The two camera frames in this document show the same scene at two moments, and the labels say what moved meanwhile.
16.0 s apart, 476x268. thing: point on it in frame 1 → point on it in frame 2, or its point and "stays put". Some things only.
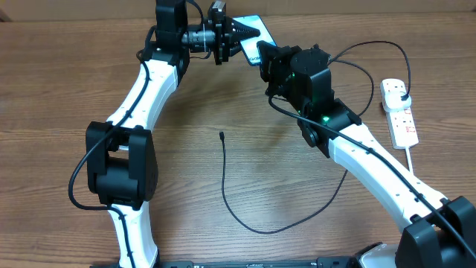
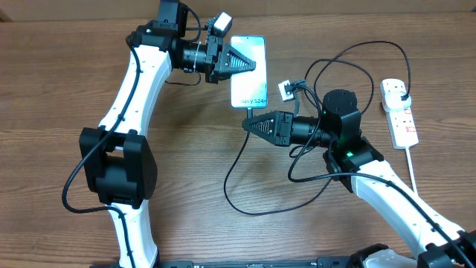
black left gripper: [225, 36] → [213, 51]
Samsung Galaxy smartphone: [250, 45] → [249, 88]
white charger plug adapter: [393, 102] stays put
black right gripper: [269, 56] → [280, 119]
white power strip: [401, 123] stays put
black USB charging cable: [405, 97] → [409, 59]
